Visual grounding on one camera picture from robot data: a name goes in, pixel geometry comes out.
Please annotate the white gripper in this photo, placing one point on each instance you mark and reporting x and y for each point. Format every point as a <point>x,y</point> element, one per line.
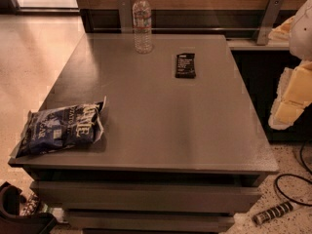
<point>301,33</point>

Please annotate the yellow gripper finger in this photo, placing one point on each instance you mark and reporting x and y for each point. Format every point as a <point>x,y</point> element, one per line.
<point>286,113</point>

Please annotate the black rxbar chocolate bar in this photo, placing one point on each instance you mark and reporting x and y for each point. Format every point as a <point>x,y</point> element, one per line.
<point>185,66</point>

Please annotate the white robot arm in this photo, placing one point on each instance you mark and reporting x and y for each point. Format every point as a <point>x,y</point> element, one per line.
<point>300,43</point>

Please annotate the blue kettle chip bag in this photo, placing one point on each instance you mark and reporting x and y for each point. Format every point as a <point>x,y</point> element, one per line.
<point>56,129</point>

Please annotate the striped can on floor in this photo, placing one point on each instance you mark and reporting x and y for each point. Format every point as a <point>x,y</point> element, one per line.
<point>274,212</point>

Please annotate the grey drawer cabinet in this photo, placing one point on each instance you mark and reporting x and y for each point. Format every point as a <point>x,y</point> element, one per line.
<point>178,156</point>

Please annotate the clear plastic water bottle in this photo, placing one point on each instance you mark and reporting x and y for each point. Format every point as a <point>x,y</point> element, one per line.
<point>142,26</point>

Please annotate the right grey metal bracket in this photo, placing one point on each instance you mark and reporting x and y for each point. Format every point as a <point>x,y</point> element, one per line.
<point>271,12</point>

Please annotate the grey metal bracket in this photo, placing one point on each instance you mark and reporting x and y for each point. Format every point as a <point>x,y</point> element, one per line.
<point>125,15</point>
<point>271,12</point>

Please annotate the left grey metal bracket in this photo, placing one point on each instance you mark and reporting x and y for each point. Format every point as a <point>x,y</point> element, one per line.
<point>125,15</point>

